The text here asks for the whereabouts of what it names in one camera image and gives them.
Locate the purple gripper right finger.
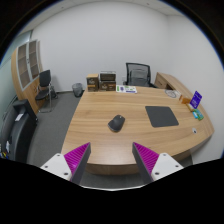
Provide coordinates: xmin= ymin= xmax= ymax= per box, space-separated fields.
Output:
xmin=132 ymin=142 xmax=159 ymax=184

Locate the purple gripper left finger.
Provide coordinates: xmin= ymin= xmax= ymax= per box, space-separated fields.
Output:
xmin=64 ymin=143 xmax=91 ymax=185

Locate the black computer mouse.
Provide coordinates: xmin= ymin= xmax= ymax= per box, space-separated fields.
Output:
xmin=108 ymin=115 xmax=125 ymax=132

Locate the dark grey mouse pad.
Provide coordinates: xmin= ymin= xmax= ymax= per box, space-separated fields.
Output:
xmin=145 ymin=106 xmax=179 ymax=128

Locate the blue small card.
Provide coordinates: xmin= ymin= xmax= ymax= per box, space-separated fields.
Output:
xmin=192 ymin=112 xmax=198 ymax=119

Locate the tan small packet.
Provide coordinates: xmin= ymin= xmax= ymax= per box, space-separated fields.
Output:
xmin=186 ymin=104 xmax=195 ymax=112

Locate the black printer machine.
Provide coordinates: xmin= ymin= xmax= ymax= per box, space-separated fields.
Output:
xmin=0 ymin=99 xmax=38 ymax=163

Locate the green card pack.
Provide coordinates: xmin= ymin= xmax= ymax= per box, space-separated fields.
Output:
xmin=194 ymin=109 xmax=204 ymax=120

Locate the small wooden box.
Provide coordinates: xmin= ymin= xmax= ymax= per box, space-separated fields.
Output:
xmin=179 ymin=95 xmax=191 ymax=104

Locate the round grey coaster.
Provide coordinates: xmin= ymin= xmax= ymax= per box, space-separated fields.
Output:
xmin=165 ymin=89 xmax=177 ymax=98

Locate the black waste bin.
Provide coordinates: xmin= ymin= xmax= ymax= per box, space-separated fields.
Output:
xmin=72 ymin=83 xmax=83 ymax=97

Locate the black visitor chair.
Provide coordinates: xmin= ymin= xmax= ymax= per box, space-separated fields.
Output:
xmin=35 ymin=70 xmax=58 ymax=103

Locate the white green leaflet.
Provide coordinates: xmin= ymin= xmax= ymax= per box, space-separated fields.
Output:
xmin=116 ymin=85 xmax=137 ymax=93

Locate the purple sign stand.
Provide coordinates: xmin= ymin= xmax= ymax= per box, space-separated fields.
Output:
xmin=190 ymin=91 xmax=202 ymax=109

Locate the lower dark cardboard box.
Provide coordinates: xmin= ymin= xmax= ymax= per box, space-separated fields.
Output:
xmin=99 ymin=81 xmax=116 ymax=91

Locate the dark cardboard box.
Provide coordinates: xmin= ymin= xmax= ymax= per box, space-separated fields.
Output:
xmin=99 ymin=81 xmax=116 ymax=91
xmin=100 ymin=71 xmax=116 ymax=81

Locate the left brown cardboard box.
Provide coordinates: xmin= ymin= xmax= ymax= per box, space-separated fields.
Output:
xmin=86 ymin=74 xmax=99 ymax=92

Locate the wooden side return desk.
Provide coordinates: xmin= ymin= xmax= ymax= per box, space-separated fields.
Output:
xmin=154 ymin=72 xmax=193 ymax=99

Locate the black mesh office chair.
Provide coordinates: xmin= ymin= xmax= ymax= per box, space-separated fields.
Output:
xmin=123 ymin=62 xmax=155 ymax=88

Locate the upper dark cardboard box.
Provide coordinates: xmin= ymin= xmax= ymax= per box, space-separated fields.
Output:
xmin=100 ymin=71 xmax=116 ymax=81

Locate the wooden glass-door cabinet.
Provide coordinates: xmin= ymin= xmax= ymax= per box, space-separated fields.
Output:
xmin=11 ymin=40 xmax=44 ymax=113

